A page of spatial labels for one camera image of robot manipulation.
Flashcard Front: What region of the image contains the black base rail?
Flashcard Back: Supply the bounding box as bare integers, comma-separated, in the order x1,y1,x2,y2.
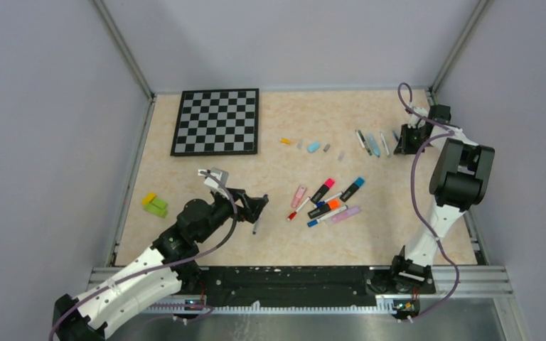
155,264,437,309

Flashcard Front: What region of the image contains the light blue tape cap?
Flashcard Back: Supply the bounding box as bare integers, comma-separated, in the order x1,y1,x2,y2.
306,142,321,153

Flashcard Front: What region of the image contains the pink correction tape pen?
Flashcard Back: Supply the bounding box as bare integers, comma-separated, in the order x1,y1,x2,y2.
291,185,307,209

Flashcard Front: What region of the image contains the lilac highlighter pen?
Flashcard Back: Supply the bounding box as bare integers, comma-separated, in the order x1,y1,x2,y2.
328,206,361,224

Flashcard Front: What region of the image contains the light blue correction tape pen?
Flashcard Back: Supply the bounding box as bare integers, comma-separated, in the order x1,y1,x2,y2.
367,134,380,158

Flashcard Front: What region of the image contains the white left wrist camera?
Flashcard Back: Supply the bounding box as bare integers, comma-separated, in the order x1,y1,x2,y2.
198,168,229,192

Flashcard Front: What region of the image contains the black white checkerboard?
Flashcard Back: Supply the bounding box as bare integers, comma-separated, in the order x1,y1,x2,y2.
170,88,259,157

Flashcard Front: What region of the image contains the green gel pen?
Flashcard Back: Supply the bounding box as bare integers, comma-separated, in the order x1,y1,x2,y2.
359,131,373,156

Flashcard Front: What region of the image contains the green yellow block stack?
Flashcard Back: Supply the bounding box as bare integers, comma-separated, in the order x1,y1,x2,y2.
141,193,168,218

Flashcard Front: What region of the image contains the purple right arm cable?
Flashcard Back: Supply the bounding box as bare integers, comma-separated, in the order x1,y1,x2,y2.
397,82,461,323

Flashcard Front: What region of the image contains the blue capped white marker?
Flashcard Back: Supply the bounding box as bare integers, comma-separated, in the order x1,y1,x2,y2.
306,205,348,227

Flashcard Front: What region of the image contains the orange capped black highlighter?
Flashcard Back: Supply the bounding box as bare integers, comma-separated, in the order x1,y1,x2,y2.
308,199,340,219

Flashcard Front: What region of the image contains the grey capped white marker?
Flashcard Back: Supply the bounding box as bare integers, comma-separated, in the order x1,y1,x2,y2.
380,131,390,158

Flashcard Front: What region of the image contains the yellow capped white pen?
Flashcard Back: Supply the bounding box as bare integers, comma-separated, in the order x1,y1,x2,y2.
355,130,366,150

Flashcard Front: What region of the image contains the blue capped black highlighter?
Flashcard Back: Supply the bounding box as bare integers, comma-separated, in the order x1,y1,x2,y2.
339,177,365,202

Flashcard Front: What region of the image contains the pink capped black highlighter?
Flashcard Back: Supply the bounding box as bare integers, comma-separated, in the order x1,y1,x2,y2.
310,178,335,204

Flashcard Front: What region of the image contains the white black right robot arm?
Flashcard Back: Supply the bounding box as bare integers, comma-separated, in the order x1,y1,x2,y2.
388,104,496,293

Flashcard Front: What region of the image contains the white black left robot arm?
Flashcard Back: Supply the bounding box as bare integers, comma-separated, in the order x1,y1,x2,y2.
48,188,269,340

